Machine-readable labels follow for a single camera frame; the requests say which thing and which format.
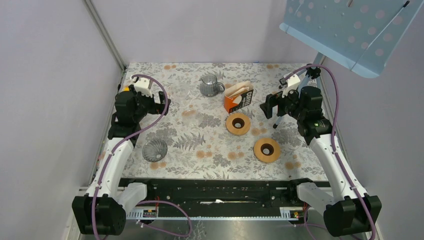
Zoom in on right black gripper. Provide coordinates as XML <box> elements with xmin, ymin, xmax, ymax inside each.
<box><xmin>259</xmin><ymin>85</ymin><xmax>306</xmax><ymax>121</ymax></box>

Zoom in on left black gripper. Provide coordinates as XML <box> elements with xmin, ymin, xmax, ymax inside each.
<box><xmin>129</xmin><ymin>84</ymin><xmax>170</xmax><ymax>122</ymax></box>

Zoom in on orange coffee filter box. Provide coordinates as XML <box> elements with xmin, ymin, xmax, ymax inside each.
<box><xmin>223</xmin><ymin>88</ymin><xmax>254</xmax><ymax>114</ymax></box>

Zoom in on wooden ring holder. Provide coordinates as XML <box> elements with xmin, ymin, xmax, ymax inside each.
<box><xmin>225</xmin><ymin>113</ymin><xmax>251</xmax><ymax>136</ymax></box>
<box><xmin>253</xmin><ymin>138</ymin><xmax>281</xmax><ymax>164</ymax></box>

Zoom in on clear glass dripper cone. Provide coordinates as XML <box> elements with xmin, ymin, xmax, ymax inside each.
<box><xmin>142</xmin><ymin>139</ymin><xmax>168</xmax><ymax>163</ymax></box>

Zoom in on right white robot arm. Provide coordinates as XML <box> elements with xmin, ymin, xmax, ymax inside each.
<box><xmin>260</xmin><ymin>86</ymin><xmax>382</xmax><ymax>240</ymax></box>

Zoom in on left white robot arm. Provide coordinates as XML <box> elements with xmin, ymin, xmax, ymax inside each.
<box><xmin>71</xmin><ymin>90</ymin><xmax>171</xmax><ymax>237</ymax></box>

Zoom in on paper coffee filters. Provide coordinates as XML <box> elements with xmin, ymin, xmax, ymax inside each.
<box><xmin>224</xmin><ymin>81</ymin><xmax>254</xmax><ymax>98</ymax></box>

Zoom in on grey glass pitcher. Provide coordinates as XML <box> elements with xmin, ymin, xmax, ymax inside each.
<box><xmin>199</xmin><ymin>74</ymin><xmax>225</xmax><ymax>97</ymax></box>

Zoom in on floral tablecloth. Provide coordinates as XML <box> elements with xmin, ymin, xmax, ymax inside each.
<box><xmin>122</xmin><ymin>62</ymin><xmax>327</xmax><ymax>181</ymax></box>

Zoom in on blue perforated stand tray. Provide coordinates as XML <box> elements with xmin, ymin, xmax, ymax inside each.
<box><xmin>279</xmin><ymin>0</ymin><xmax>424</xmax><ymax>79</ymax></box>

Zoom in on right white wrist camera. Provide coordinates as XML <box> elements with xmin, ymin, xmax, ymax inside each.
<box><xmin>279</xmin><ymin>74</ymin><xmax>301</xmax><ymax>97</ymax></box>

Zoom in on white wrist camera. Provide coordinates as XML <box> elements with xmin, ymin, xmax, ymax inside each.
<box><xmin>133</xmin><ymin>77</ymin><xmax>153</xmax><ymax>98</ymax></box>
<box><xmin>279</xmin><ymin>74</ymin><xmax>301</xmax><ymax>97</ymax></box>

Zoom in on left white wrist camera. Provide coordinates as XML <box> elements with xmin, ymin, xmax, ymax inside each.
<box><xmin>133</xmin><ymin>77</ymin><xmax>153</xmax><ymax>98</ymax></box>

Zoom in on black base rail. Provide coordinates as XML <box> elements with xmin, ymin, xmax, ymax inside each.
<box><xmin>118</xmin><ymin>177</ymin><xmax>332</xmax><ymax>219</ymax></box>

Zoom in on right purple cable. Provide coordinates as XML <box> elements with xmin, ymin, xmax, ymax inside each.
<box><xmin>284</xmin><ymin>64</ymin><xmax>377</xmax><ymax>240</ymax></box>

